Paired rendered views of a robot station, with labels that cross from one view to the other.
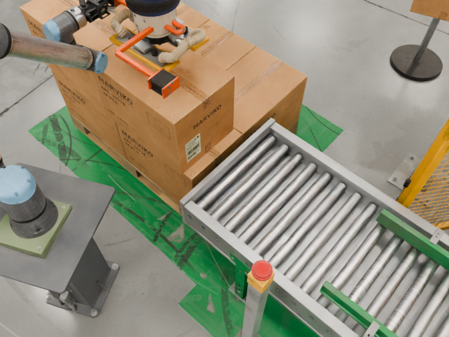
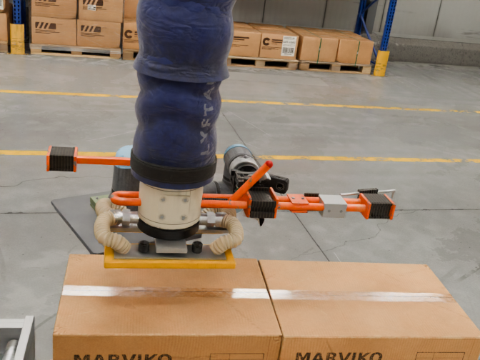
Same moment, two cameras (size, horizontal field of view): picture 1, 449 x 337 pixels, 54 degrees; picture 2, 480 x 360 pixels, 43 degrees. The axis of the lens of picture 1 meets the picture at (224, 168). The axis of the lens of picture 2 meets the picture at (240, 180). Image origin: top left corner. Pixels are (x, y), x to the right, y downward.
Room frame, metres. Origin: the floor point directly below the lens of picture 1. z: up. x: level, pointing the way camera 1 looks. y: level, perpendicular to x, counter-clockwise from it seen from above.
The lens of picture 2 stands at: (2.60, -0.79, 1.95)
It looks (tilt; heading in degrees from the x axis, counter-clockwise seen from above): 23 degrees down; 126
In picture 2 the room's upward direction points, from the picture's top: 7 degrees clockwise
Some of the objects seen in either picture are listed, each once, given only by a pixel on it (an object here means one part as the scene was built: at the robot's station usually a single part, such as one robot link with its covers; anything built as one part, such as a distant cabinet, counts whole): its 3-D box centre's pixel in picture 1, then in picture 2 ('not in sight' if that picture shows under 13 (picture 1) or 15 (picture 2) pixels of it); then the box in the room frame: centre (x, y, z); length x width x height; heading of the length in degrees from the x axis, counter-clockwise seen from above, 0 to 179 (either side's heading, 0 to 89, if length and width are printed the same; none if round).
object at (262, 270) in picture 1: (261, 271); not in sight; (0.55, -0.13, 1.02); 0.07 x 0.07 x 0.04
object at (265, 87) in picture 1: (180, 95); not in sight; (1.98, 0.28, 0.34); 1.20 x 1.00 x 0.40; 48
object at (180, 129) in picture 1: (164, 97); (163, 346); (1.59, 0.31, 0.74); 0.60 x 0.40 x 0.40; 48
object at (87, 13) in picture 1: (93, 9); (247, 182); (1.63, 0.57, 1.24); 0.12 x 0.09 x 0.08; 140
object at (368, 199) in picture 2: not in sight; (376, 206); (1.97, 0.75, 1.24); 0.08 x 0.07 x 0.05; 50
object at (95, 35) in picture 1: (92, 43); (351, 348); (2.00, 0.75, 0.74); 0.60 x 0.40 x 0.40; 48
